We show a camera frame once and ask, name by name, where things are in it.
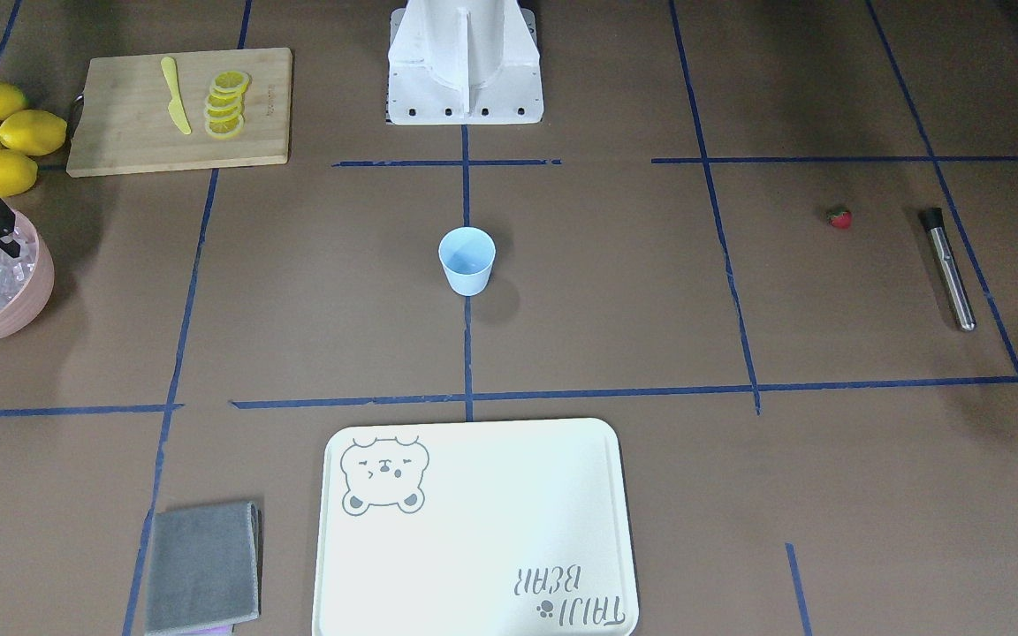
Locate light blue plastic cup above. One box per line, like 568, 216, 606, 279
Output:
437, 228, 497, 297

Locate wooden cutting board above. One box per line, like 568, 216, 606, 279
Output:
67, 48, 293, 178

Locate yellow plastic knife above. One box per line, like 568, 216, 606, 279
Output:
159, 56, 193, 134

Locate lemon slices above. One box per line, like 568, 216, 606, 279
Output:
202, 70, 251, 140

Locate grey folded cloth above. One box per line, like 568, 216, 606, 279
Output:
144, 500, 260, 635

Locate cream bear tray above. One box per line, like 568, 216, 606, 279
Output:
312, 418, 640, 635

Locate red strawberry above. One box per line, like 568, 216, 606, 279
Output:
825, 206, 853, 230

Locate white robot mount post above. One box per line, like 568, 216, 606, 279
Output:
385, 1, 544, 126

